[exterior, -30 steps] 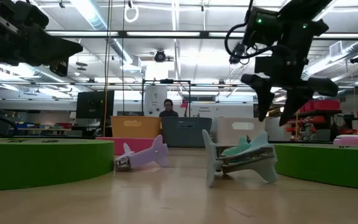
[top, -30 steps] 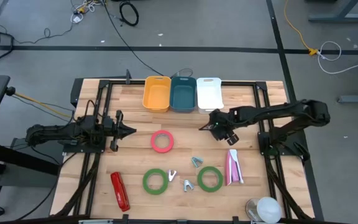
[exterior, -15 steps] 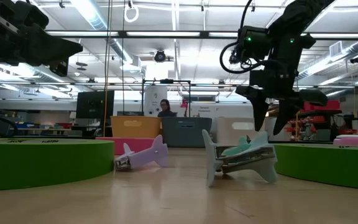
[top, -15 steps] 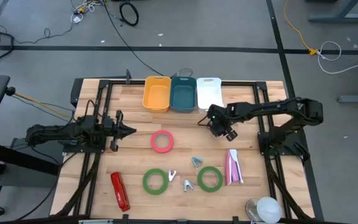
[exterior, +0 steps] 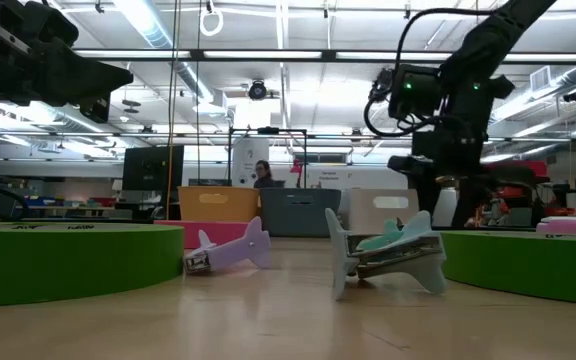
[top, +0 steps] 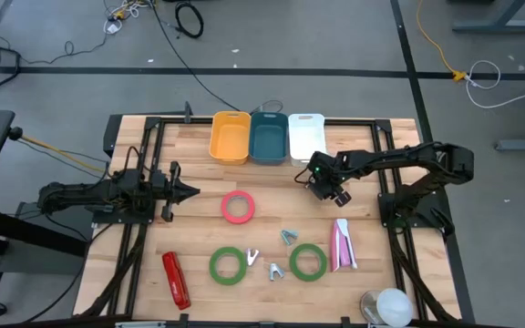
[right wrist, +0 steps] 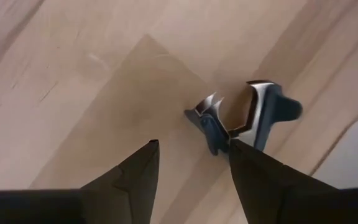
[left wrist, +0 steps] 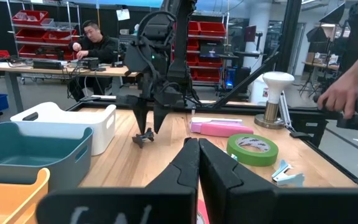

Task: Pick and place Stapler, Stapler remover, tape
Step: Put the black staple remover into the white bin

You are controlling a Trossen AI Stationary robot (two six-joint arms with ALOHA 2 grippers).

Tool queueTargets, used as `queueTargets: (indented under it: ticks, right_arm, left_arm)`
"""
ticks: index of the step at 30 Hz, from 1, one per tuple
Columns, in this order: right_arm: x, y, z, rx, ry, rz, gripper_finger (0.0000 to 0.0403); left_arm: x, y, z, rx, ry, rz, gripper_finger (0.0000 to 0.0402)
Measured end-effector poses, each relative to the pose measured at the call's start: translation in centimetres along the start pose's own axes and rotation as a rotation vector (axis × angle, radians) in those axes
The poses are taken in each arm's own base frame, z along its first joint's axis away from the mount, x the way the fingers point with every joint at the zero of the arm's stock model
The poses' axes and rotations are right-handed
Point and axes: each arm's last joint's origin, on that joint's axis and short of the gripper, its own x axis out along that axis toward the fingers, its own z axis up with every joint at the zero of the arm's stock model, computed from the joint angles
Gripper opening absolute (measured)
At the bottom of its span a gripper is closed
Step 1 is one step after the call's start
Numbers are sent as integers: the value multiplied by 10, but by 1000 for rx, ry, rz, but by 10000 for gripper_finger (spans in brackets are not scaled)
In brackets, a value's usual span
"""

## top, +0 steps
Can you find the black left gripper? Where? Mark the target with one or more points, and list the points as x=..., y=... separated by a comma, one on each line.
x=171, y=191

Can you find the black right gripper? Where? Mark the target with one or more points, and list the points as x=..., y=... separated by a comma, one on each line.
x=331, y=191

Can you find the pink tape roll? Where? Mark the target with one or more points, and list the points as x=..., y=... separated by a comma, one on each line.
x=226, y=214

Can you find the teal staple remover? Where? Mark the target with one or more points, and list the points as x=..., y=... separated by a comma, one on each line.
x=289, y=237

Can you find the green tape roll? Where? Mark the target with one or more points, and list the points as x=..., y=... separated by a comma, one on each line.
x=214, y=273
x=295, y=272

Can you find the red stapler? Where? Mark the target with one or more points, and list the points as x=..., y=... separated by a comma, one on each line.
x=176, y=280

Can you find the lilac staple remover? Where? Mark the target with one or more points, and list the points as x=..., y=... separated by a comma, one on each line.
x=250, y=259

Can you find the light blue staple remover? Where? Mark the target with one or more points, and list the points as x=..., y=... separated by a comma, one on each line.
x=275, y=272

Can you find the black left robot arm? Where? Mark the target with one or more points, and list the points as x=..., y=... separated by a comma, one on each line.
x=75, y=193

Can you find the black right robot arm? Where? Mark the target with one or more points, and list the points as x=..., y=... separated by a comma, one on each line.
x=404, y=157

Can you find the white plastic bin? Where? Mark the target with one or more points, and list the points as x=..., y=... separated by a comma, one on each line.
x=305, y=134

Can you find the yellow plastic bin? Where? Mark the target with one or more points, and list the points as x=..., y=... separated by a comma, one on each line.
x=229, y=136

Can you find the teal plastic bin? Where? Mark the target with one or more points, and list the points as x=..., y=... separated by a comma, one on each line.
x=268, y=136

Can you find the silver round metal base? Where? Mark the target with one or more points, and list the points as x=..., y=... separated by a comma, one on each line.
x=367, y=305

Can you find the white dome lamp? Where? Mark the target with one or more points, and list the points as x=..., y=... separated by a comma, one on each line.
x=394, y=307

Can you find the grey desk foot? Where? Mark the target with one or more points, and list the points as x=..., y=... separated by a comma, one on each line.
x=524, y=145

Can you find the black aluminium table frame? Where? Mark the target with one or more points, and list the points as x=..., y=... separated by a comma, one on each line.
x=358, y=122

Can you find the grey desk leg frame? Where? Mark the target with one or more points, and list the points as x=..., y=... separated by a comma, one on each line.
x=495, y=26

